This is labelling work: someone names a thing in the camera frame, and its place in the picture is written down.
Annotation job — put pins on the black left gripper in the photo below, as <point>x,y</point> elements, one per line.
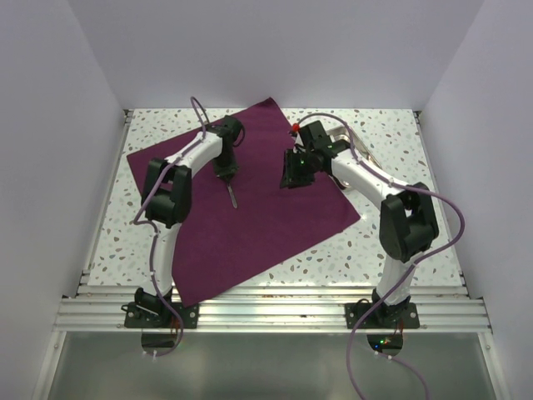
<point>227,172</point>

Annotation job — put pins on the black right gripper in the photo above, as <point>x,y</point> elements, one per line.
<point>291,177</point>

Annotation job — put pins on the steel tweezers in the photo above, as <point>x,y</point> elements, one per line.
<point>232,196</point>

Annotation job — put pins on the stainless steel tray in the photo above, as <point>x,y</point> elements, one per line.
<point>341,133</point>

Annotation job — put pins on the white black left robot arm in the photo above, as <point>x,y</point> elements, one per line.
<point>167,196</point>

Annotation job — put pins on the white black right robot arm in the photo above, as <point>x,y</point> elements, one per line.
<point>407,225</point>

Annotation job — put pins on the purple cloth mat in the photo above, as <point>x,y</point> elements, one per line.
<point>219,247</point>

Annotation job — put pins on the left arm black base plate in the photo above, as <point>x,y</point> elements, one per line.
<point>143,319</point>

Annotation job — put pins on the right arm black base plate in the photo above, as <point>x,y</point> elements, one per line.
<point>384,317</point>

